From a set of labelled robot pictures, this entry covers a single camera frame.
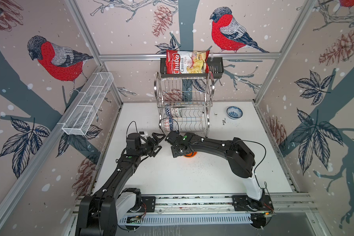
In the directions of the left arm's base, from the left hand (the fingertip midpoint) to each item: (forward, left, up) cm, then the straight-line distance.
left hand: (163, 140), depth 80 cm
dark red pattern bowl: (+24, -4, -4) cm, 25 cm away
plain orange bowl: (-3, -15, -14) cm, 21 cm away
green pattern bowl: (+24, -8, -4) cm, 26 cm away
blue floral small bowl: (+32, -51, -14) cm, 62 cm away
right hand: (-2, -7, -14) cm, 16 cm away
